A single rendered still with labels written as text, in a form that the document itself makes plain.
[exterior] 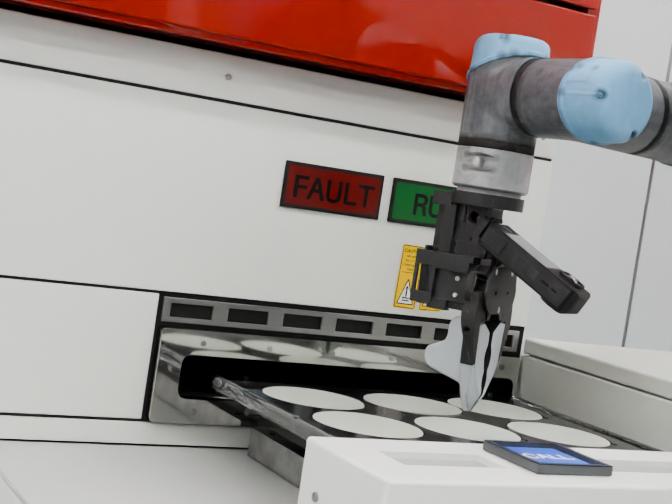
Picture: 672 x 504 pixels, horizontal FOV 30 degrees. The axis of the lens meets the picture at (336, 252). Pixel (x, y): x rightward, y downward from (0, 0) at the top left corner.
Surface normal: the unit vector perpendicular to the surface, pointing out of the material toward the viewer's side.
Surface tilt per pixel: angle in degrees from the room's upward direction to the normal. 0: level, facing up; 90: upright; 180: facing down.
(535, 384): 90
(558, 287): 89
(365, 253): 90
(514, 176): 90
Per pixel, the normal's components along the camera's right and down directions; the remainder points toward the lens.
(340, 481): -0.87, -0.11
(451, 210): -0.50, -0.03
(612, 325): 0.47, 0.12
